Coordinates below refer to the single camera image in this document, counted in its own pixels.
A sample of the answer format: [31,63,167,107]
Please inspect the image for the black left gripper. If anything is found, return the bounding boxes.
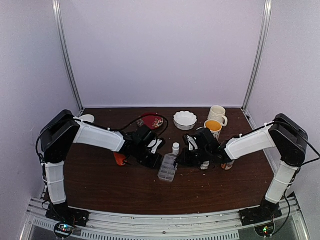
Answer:
[134,144,163,170]

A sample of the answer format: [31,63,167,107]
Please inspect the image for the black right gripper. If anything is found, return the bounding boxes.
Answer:
[175,147,211,167]

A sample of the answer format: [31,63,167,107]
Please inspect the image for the orange pill bottle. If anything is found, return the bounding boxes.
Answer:
[113,152,128,167]

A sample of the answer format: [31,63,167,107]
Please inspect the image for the clear plastic pill organizer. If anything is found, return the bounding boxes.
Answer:
[157,153,178,183]

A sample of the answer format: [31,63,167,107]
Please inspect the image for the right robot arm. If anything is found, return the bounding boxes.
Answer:
[176,113,308,221]

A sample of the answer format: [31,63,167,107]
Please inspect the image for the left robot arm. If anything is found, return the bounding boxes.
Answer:
[35,109,165,222]

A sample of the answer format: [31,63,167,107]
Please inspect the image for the small white pill bottle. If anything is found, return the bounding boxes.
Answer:
[200,161,210,171]

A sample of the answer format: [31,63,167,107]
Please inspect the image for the floral mug yellow inside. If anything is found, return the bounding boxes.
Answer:
[196,119,223,140]

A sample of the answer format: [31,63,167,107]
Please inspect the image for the white scalloped bowl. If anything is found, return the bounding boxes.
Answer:
[173,111,198,131]

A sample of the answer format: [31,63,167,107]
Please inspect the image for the red floral plate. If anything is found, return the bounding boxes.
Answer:
[136,112,165,130]

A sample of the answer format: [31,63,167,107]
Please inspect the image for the amber bottle grey cap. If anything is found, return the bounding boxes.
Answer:
[220,160,235,171]

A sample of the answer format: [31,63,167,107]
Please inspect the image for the cream textured mug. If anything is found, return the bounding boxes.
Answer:
[207,105,228,127]

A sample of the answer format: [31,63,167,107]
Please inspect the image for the plain white ceramic bowl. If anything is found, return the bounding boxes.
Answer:
[79,114,95,123]

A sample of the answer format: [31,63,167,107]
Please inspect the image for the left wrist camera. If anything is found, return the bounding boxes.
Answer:
[132,124,166,155]

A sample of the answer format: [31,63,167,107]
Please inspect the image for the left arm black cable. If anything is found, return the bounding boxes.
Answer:
[34,113,170,166]

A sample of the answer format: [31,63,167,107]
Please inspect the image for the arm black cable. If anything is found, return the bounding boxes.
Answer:
[274,118,320,233]
[34,113,170,166]

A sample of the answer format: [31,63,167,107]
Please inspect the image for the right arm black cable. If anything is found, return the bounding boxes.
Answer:
[274,118,320,233]

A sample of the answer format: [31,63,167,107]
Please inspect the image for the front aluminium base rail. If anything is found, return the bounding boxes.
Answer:
[17,196,311,240]

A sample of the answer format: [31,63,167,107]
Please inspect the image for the right aluminium frame post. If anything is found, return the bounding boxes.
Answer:
[241,0,273,112]

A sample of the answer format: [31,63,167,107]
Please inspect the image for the aluminium frame post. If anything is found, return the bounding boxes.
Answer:
[241,0,273,112]
[52,0,84,112]

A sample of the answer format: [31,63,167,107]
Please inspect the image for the left aluminium frame post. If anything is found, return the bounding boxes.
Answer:
[52,0,84,112]

